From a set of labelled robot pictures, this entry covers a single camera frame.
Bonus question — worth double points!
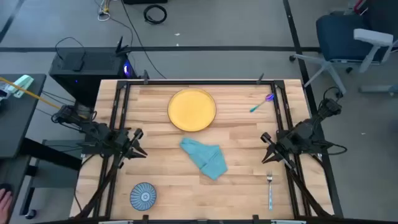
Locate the iridescent purple spoon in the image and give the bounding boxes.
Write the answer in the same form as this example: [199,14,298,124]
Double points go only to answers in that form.
[249,93,275,113]

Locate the mint green stapler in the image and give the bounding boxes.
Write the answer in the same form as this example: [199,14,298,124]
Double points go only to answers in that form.
[6,74,34,99]

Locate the white cable bundle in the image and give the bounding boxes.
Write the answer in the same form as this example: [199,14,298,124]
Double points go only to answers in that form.
[98,0,112,22]

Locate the black floor cable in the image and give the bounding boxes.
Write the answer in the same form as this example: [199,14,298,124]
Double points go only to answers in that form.
[120,0,167,80]

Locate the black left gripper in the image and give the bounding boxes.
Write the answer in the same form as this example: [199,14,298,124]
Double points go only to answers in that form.
[108,128,149,170]

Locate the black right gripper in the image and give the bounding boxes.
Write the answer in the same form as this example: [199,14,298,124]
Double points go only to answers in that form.
[260,131,298,172]

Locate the black computer tower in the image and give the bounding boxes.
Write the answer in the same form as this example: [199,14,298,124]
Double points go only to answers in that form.
[49,36,137,106]

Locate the black desk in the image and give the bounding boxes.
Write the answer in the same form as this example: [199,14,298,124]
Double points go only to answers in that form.
[0,73,83,220]

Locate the silver fork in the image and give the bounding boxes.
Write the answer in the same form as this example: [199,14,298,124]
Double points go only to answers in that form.
[266,170,274,212]

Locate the teal cloth napkin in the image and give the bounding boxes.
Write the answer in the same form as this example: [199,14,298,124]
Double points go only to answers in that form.
[179,137,229,181]

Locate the blue office chair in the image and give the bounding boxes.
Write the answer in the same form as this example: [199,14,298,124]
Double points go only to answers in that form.
[289,14,398,94]

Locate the round yellow plate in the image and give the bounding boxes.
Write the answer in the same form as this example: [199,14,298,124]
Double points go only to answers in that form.
[167,88,217,133]

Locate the yellow cable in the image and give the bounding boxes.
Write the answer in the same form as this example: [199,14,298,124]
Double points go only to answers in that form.
[0,77,88,119]

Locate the person's hand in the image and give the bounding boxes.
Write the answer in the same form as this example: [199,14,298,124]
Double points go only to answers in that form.
[0,188,14,224]

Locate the coiled black cable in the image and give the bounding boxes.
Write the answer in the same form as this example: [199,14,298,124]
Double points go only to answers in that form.
[143,4,168,25]

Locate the patterned ceramic bowl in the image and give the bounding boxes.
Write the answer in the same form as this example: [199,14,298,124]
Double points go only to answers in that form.
[129,182,157,212]

